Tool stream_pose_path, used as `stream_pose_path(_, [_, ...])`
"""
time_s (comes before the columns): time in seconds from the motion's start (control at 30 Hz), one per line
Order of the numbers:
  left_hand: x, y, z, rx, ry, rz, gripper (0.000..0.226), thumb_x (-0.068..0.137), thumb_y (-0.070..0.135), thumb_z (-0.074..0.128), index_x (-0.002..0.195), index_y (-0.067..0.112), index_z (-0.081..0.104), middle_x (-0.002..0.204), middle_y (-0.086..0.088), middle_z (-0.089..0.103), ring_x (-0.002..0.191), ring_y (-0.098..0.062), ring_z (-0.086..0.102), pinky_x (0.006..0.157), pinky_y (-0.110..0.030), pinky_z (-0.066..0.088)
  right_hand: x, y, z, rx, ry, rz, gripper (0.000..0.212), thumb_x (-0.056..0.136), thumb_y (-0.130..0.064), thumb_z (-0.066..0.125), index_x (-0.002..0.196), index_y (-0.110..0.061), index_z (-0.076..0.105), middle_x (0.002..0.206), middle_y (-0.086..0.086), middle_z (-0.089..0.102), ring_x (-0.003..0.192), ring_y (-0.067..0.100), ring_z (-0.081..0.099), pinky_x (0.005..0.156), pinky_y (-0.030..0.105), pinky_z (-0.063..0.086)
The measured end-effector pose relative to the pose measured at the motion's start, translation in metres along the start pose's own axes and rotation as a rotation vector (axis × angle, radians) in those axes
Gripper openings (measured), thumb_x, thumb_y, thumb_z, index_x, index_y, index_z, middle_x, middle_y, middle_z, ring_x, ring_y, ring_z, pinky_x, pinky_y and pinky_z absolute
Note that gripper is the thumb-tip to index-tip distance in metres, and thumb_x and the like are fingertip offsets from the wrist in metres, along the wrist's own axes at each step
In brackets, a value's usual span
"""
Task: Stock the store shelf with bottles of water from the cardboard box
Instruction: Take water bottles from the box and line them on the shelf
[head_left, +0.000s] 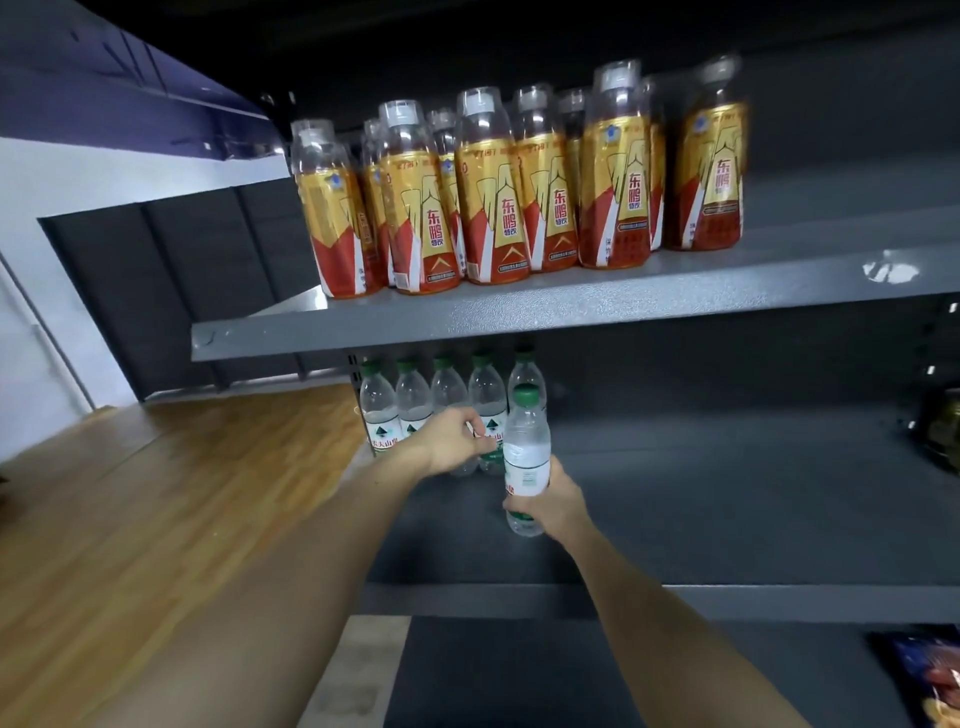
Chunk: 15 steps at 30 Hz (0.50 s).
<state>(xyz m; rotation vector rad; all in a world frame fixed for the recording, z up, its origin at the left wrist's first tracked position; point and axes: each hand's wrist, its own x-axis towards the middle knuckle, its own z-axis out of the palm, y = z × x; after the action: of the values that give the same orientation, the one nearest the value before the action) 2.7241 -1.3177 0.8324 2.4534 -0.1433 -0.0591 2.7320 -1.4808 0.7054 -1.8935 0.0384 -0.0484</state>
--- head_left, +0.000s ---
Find person's right hand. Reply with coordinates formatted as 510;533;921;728
502;457;594;545

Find person's left hand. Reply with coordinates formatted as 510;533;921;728
408;407;498;478

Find dark grey metal shelf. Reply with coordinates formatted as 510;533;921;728
191;0;960;728

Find person's right forearm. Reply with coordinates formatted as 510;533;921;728
562;517;811;728

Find person's left forearm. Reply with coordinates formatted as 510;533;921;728
74;449;436;728

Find row of gold red drink bottles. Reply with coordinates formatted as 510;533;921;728
290;53;751;300

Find dark grey partition panels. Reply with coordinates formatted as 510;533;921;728
38;178;354;403

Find pile of shiny yellow cans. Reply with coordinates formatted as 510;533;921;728
926;386;960;474

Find pile of blue orange snack packets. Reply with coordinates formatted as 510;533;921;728
869;629;960;728

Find white wall pipe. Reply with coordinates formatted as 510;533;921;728
0;254;99;410

